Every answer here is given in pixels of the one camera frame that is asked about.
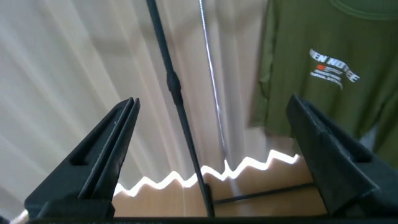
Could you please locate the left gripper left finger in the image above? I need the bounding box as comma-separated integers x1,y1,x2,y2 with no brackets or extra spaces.
24,97,141,218

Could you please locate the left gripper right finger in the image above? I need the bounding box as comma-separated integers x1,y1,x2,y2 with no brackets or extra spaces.
285,95,398,217

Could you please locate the green long-sleeved shirt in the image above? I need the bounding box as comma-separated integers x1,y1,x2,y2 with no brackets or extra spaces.
248,0,398,170

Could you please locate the black clothes rack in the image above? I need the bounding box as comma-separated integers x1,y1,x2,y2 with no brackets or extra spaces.
145,0,315,218

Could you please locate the beige curtain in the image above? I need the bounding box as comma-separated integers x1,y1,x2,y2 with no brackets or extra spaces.
0,0,299,218

